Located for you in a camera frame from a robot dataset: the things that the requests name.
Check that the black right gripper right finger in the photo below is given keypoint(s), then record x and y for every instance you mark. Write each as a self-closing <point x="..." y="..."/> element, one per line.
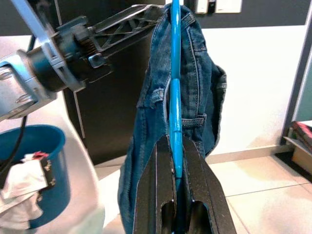
<point x="207" y="195"/>

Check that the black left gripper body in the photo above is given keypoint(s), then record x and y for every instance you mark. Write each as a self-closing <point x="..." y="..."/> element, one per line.
<point x="73" y="41"/>

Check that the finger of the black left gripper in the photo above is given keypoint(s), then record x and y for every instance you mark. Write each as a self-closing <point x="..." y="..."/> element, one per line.
<point x="97" y="72"/>
<point x="122" y="24"/>

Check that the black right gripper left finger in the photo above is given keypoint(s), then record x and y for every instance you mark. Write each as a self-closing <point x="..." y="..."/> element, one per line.
<point x="151" y="190"/>

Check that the blue denim jeans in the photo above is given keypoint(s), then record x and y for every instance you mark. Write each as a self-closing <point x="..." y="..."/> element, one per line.
<point x="195" y="73"/>

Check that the blue plastic bucket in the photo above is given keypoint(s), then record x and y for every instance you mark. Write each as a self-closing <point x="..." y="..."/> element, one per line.
<point x="58" y="175"/>

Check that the brown cardboard box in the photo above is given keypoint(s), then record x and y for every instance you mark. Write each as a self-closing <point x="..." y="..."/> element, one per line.
<point x="303" y="158"/>

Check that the black tag white dots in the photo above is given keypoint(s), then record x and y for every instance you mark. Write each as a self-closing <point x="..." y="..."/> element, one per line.
<point x="48" y="173"/>

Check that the black red box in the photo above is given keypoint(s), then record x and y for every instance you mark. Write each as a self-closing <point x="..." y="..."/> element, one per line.
<point x="302" y="131"/>

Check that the white cloth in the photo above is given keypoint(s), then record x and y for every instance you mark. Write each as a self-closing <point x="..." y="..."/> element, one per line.
<point x="22" y="185"/>

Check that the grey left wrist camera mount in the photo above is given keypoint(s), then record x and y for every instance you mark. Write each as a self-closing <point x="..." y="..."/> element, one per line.
<point x="54" y="61"/>

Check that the white wall switch panel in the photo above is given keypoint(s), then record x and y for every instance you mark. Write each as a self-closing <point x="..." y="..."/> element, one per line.
<point x="229" y="6"/>

